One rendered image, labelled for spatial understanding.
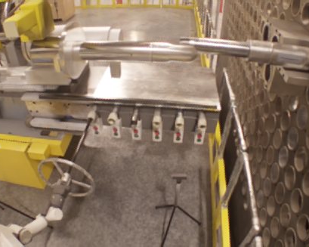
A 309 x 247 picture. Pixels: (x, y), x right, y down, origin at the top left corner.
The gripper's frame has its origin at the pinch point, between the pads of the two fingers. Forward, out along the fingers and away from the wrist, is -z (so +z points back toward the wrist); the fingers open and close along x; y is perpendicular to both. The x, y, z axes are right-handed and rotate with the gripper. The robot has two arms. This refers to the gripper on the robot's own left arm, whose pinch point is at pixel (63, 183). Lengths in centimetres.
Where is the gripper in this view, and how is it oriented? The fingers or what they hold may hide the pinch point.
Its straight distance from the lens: 160.4
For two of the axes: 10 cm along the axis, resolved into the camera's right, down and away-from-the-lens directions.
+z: -1.1, 6.5, -7.5
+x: -9.8, 0.7, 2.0
